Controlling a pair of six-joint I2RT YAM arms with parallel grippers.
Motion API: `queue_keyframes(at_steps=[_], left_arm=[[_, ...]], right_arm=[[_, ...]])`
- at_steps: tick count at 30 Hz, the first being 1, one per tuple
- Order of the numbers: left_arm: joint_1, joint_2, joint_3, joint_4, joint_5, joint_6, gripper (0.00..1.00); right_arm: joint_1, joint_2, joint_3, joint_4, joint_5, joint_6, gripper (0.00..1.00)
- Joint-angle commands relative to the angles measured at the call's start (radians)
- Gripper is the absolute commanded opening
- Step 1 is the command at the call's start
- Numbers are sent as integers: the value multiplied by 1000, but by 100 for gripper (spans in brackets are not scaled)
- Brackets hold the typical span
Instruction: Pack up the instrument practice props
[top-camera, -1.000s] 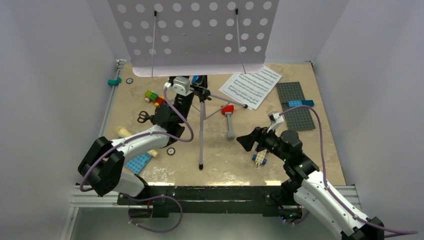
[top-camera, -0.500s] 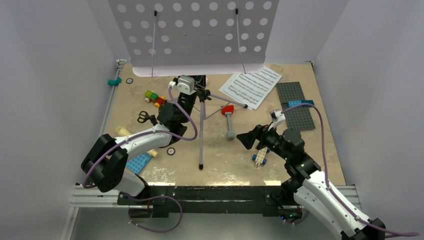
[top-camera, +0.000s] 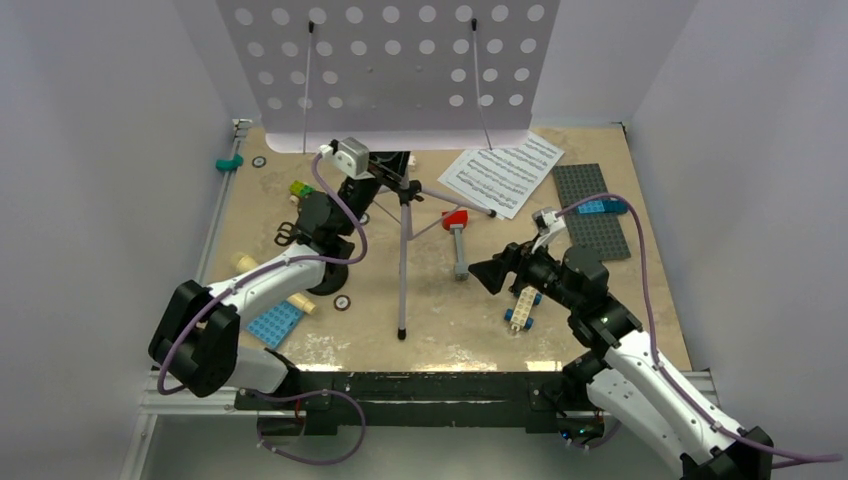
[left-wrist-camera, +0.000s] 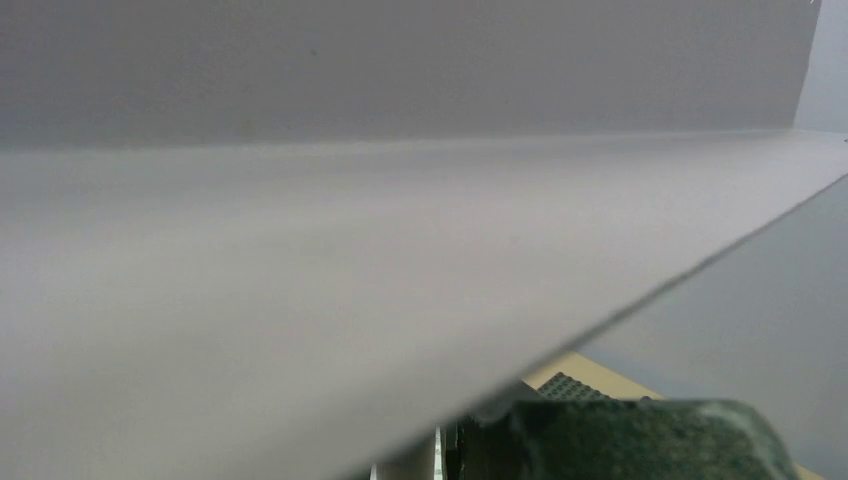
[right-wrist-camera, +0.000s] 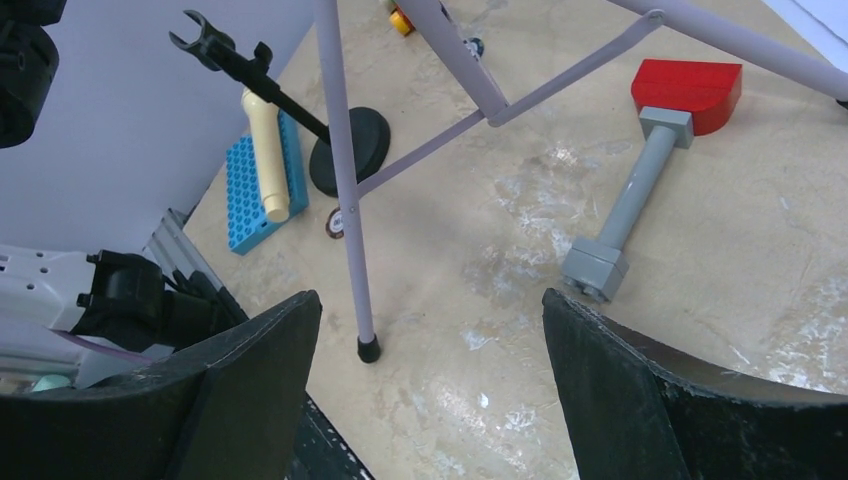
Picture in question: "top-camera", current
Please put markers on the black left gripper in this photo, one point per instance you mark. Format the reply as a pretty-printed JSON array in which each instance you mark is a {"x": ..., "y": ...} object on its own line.
[{"x": 396, "y": 160}]

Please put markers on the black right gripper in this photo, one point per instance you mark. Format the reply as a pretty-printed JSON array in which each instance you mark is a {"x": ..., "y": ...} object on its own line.
[{"x": 519, "y": 257}]

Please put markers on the sheet music page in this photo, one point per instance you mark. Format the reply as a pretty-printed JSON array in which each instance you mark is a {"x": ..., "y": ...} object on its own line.
[{"x": 530, "y": 166}]

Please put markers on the sheet music pages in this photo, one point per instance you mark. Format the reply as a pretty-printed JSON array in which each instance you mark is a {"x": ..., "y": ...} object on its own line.
[{"x": 493, "y": 177}]

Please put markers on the lilac music stand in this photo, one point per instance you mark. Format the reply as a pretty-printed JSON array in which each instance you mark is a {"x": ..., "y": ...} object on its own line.
[{"x": 394, "y": 75}]

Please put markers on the beige toy microphone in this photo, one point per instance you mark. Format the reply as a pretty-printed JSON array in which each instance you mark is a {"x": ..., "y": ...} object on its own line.
[{"x": 262, "y": 286}]

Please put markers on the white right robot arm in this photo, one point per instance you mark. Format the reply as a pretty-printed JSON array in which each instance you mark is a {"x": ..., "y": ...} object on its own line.
[{"x": 624, "y": 375}]

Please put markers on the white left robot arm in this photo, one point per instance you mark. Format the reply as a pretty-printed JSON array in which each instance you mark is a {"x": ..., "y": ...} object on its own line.
[{"x": 197, "y": 339}]

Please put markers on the white brick wheeled chassis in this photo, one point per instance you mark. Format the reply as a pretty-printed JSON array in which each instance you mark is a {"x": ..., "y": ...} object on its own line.
[{"x": 519, "y": 317}]

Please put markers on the red and grey brick hammer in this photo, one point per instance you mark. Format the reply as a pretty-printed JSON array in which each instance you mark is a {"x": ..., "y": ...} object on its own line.
[{"x": 455, "y": 223}]

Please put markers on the colourful brick toy car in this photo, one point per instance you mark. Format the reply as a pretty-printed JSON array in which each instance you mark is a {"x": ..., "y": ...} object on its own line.
[{"x": 298, "y": 191}]

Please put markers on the dark grey brick baseplate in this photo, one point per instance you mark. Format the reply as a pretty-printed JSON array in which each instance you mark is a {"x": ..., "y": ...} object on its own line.
[{"x": 595, "y": 223}]

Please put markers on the blue brick on baseplate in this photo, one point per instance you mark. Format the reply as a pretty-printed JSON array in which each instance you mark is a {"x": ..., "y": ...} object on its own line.
[{"x": 602, "y": 206}]

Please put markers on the poker chip near front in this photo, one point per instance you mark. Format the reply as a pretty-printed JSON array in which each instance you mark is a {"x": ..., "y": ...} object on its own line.
[{"x": 342, "y": 302}]

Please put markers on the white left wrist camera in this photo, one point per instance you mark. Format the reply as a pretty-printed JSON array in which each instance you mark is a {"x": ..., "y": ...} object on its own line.
[{"x": 349, "y": 156}]

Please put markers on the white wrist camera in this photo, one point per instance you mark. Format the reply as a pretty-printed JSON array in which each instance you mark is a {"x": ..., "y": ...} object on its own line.
[
  {"x": 549, "y": 224},
  {"x": 349, "y": 156}
]

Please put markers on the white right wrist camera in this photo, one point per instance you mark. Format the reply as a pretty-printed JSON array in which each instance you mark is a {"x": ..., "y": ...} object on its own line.
[{"x": 549, "y": 224}]

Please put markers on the black front base frame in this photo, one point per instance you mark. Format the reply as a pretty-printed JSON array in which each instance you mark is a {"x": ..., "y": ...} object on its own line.
[{"x": 536, "y": 402}]

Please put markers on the teal clamp on rail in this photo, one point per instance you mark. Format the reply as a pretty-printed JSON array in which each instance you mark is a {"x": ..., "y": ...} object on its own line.
[{"x": 231, "y": 164}]

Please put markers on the aluminium left side rail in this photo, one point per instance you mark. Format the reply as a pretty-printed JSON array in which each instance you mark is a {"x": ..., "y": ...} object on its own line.
[{"x": 146, "y": 422}]

